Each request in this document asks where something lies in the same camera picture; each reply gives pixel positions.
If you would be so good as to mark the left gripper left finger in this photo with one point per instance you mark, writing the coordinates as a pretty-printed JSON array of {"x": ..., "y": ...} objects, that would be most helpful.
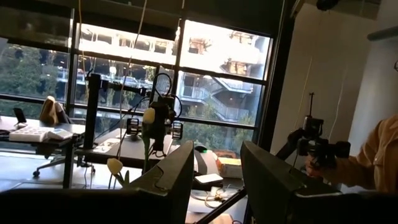
[{"x": 155, "y": 205}]

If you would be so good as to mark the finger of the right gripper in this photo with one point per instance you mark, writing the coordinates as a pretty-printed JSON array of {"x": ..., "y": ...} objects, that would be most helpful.
[
  {"x": 133, "y": 126},
  {"x": 177, "y": 130}
]

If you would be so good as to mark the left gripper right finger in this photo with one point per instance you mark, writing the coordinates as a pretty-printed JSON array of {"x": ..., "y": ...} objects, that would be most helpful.
[{"x": 280, "y": 202}]

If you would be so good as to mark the white artificial tulip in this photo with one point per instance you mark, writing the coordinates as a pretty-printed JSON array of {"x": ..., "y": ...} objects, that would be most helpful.
[
  {"x": 148, "y": 115},
  {"x": 114, "y": 165}
]

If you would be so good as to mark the green-lit computer mouse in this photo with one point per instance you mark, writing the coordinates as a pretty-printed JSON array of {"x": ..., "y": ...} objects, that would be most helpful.
[{"x": 200, "y": 148}]

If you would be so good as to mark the white printed sticker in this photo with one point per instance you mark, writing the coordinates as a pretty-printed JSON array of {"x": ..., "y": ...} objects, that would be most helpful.
[{"x": 105, "y": 146}]

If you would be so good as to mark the black desk stand pole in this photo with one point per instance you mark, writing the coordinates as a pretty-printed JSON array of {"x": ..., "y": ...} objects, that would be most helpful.
[{"x": 92, "y": 109}]

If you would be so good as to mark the person's hand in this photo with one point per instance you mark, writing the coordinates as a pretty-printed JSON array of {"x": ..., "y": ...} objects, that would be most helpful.
[{"x": 311, "y": 166}]

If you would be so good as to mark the yellow cardboard box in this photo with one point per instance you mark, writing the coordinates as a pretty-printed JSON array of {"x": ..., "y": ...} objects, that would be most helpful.
[{"x": 230, "y": 166}]

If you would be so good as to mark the black office chair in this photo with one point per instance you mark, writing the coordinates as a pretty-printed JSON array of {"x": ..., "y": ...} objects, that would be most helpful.
[{"x": 60, "y": 115}]

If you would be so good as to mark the brown paper bag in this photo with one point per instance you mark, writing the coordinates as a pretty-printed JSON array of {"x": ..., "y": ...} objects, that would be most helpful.
[{"x": 48, "y": 110}]

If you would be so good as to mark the white keypad device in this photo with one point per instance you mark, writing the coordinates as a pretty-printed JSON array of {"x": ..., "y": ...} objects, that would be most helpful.
[{"x": 31, "y": 133}]

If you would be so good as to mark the person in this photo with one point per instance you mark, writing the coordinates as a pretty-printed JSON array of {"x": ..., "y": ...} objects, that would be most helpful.
[{"x": 376, "y": 155}]

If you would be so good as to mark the black phone on stand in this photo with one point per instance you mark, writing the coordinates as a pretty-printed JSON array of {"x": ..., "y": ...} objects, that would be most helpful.
[{"x": 19, "y": 115}]

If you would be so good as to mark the black window frame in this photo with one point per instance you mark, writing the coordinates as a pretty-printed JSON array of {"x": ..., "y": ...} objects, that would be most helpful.
[{"x": 177, "y": 77}]

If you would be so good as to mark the black aluminium table frame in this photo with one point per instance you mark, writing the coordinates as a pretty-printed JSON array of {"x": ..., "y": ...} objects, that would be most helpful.
[{"x": 217, "y": 209}]

